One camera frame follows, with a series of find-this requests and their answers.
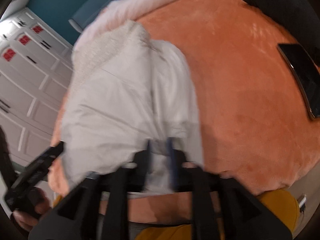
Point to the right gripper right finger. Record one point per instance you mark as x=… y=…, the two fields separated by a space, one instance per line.
x=222 y=208

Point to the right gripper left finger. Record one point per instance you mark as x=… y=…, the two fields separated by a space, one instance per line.
x=98 y=207

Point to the white puffer jacket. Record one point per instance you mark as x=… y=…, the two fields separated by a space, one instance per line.
x=129 y=91

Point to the black clothing pile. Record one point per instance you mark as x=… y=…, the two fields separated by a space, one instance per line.
x=296 y=16

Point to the person left hand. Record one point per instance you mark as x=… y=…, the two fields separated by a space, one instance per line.
x=29 y=218

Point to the orange velvet bed cover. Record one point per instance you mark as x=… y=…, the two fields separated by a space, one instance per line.
x=253 y=119

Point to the white panelled wardrobe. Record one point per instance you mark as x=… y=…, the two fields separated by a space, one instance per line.
x=36 y=70

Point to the black smartphone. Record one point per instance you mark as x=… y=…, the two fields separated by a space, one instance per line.
x=306 y=75

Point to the pink white duvet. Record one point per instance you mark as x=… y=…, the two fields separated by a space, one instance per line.
x=116 y=14

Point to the teal upholstered headboard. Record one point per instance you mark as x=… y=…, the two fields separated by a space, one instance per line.
x=100 y=5

